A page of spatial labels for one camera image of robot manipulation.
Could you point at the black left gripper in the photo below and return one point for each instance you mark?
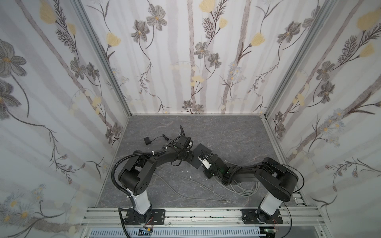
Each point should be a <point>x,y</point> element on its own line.
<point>190,149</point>

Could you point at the grey network switch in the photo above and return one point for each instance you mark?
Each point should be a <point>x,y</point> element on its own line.
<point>197,155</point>

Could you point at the black power adapter with cable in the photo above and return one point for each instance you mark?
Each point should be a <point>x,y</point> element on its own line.
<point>148,140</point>

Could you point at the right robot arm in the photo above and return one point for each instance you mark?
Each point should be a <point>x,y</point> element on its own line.
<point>279,181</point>

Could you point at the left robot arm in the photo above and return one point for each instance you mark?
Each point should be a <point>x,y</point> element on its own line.
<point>132,175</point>

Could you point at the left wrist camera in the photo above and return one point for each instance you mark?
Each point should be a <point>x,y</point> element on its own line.
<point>184,142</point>

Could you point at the white slotted cable duct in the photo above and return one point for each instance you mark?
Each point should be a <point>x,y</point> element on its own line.
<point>202,232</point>

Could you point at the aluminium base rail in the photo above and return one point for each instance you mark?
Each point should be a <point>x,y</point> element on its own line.
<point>203,217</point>

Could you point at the aluminium corner frame left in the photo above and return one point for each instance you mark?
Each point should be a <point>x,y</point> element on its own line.
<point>101,54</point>

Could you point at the aluminium corner frame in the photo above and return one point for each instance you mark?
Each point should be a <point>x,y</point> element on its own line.
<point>307,43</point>
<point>101,54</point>

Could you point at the aluminium corner frame right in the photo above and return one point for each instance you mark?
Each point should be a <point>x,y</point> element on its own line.
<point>307,43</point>

